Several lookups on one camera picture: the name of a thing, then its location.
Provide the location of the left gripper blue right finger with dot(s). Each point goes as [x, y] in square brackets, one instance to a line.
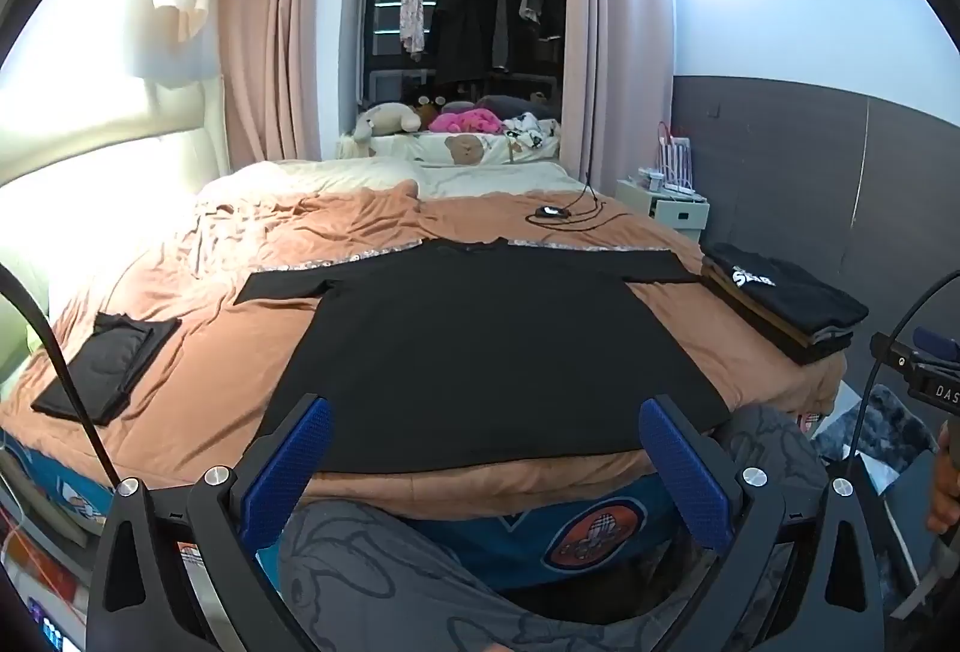
[695, 471]

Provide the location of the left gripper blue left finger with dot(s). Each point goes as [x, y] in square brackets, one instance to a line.
[276, 469]

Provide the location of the black t-shirt with patterned trim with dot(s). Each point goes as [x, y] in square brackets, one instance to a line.
[446, 355]

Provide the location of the stack of folded dark clothes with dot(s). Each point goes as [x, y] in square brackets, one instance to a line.
[803, 317]

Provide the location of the person's right hand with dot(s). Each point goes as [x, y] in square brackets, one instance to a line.
[944, 510]

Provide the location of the blue printed bed base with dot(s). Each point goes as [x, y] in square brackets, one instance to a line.
[554, 542]

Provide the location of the person's grey patterned trousers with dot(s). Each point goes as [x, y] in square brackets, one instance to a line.
[357, 578]

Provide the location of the folded black garment on left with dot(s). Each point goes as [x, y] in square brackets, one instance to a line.
[113, 361]

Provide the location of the white nightstand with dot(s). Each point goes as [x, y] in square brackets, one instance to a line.
[686, 214]

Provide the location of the small black device on bed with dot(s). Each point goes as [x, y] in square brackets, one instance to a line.
[549, 212]

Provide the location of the beige plush toy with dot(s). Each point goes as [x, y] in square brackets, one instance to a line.
[385, 119]

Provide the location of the bear print pillow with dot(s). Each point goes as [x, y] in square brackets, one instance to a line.
[453, 149]

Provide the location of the pink plush blanket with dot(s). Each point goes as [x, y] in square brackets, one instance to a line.
[476, 120]

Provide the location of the black white patterned cloth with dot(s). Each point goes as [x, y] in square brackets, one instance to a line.
[530, 131]

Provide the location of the right pink curtain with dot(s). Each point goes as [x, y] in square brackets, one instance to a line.
[617, 87]

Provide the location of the pink curtain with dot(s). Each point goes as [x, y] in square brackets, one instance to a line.
[617, 87]
[268, 63]

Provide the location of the hanging floral garment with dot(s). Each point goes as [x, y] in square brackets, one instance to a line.
[411, 28]

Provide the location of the hanging black coat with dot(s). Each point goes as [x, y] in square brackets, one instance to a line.
[459, 41]

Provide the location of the left pink curtain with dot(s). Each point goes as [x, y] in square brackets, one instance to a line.
[268, 63]

